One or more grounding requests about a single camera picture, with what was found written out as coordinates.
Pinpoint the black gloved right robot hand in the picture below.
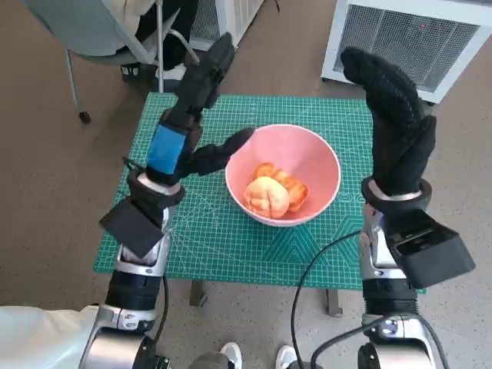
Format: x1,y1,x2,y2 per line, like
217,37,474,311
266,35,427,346
340,46,438,198

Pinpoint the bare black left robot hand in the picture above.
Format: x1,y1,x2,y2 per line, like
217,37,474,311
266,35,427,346
144,32,258,185

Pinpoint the pink bowl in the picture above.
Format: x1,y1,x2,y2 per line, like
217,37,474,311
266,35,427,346
224,123,342,228

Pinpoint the long striped toy bread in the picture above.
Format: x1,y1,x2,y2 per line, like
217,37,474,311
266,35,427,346
251,162,310,213

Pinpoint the round toy bread bun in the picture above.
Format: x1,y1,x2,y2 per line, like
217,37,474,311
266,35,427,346
244,175,291,220

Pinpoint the seated person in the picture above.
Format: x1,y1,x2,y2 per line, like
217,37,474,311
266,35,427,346
118,0,201,81

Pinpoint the small white vented cabinet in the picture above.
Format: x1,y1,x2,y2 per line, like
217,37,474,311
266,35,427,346
190,0,266,53

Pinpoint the large white vented cabinet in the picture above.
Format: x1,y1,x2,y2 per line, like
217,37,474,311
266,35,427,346
321,0,492,105

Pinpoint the grey office chair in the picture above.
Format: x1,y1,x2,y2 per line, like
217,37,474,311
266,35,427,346
22,0,201,124

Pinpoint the green cutting mat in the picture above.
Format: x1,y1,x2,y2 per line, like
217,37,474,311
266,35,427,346
94,91,427,295

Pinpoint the black table leg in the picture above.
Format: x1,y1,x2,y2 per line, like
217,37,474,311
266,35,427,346
325,288,344,317
190,280,208,308

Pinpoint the white robot foot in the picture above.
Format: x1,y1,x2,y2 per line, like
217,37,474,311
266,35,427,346
219,341,243,369
275,344,299,369

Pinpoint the person in white trousers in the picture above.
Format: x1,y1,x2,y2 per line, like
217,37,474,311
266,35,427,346
0,303,101,369

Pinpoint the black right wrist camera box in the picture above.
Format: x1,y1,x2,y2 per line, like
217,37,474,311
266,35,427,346
386,210,477,290

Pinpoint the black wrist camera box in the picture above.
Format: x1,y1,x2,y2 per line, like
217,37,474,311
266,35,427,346
386,210,477,290
98,198,165,259

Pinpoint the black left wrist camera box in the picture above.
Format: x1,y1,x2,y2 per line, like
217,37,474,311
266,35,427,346
98,198,165,259

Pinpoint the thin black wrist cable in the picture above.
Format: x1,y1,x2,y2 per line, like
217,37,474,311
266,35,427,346
291,230,362,369

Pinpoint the thick black looped cable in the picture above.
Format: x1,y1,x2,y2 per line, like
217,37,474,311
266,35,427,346
308,313,443,369

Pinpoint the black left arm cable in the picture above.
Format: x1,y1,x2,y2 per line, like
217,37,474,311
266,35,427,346
153,274,170,347

